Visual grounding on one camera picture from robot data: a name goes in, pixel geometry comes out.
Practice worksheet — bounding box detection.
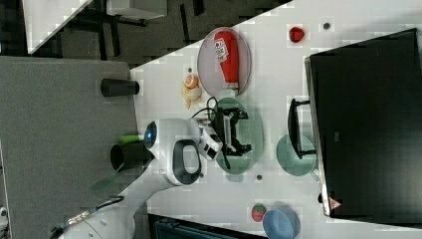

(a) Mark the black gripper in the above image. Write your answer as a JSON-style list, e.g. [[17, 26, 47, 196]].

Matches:
[[212, 108, 252, 156]]

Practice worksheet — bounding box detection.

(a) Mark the green plastic strainer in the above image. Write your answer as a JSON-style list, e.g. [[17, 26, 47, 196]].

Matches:
[[214, 90, 264, 176]]

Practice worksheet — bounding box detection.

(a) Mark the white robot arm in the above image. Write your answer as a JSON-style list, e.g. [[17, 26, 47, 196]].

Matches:
[[49, 107, 254, 239]]

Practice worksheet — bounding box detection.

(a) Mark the orange half toy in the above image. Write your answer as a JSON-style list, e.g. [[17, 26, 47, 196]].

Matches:
[[184, 74, 199, 89]]

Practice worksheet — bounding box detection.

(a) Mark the purple round plate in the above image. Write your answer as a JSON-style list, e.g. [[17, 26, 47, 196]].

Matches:
[[197, 27, 252, 96]]

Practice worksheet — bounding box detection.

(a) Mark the green cup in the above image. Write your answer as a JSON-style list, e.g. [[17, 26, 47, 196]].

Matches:
[[276, 134, 319, 181]]

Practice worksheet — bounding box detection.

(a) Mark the red ketchup bottle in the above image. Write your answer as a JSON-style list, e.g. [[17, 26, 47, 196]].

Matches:
[[214, 30, 239, 91]]

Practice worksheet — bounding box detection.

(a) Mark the black pot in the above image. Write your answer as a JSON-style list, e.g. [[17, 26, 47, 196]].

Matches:
[[109, 141, 152, 171]]

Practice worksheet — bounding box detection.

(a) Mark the small red strawberry toy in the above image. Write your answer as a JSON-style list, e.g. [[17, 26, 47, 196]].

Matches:
[[289, 27, 305, 43]]

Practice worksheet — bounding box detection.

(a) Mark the blue cup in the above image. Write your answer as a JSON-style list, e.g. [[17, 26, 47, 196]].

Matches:
[[263, 206, 301, 239]]

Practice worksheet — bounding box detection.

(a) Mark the black cylinder cup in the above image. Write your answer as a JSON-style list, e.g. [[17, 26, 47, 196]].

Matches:
[[101, 79, 140, 97]]

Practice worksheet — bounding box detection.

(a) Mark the dark blue bin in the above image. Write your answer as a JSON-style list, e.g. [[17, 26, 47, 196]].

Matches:
[[148, 214, 268, 239]]

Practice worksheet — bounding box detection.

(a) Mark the green slotted spatula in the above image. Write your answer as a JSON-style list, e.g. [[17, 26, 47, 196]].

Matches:
[[90, 165, 122, 192]]

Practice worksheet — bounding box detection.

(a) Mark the black toaster oven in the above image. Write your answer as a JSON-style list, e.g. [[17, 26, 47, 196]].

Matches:
[[288, 28, 422, 228]]

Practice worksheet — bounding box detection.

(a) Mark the black cable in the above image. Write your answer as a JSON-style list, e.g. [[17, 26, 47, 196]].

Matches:
[[191, 97, 232, 170]]

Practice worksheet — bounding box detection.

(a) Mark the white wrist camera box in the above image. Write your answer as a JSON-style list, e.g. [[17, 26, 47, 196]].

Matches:
[[198, 126, 223, 161]]

